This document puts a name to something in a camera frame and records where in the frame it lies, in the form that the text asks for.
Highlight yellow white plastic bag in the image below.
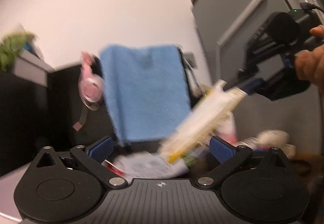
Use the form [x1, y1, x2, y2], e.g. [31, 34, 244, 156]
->
[158, 80, 247, 164]

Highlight person's right hand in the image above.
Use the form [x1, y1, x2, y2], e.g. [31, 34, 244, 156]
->
[294, 24, 324, 93]

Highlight white pink pump bottle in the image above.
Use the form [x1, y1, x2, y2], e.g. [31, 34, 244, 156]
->
[216, 112, 238, 144]

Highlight white plush toy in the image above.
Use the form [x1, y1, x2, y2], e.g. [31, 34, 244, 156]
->
[256, 130, 296, 159]

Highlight illustrated white mouse pad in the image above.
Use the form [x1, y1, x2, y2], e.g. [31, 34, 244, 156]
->
[113, 151, 189, 182]

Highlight pink headphones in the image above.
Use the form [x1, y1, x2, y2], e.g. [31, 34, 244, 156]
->
[72, 52, 104, 131]

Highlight black computer monitor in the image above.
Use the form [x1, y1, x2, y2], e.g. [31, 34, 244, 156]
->
[0, 46, 198, 176]

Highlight grey refrigerator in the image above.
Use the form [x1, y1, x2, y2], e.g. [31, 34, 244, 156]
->
[193, 0, 323, 154]

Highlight blue fluffy towel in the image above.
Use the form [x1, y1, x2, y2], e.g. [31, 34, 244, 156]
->
[99, 44, 191, 146]

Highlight white storage box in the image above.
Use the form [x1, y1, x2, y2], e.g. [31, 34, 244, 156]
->
[0, 164, 29, 223]

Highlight grey shelf box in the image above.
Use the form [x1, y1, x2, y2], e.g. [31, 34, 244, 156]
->
[9, 49, 54, 87]

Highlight green plush on shelf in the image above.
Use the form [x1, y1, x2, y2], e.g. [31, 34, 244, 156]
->
[1, 32, 35, 72]

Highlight red orange cable bundle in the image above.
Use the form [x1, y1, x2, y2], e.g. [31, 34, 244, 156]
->
[101, 159, 126, 176]

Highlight grey wall socket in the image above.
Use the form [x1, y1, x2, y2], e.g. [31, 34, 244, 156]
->
[183, 52, 197, 69]

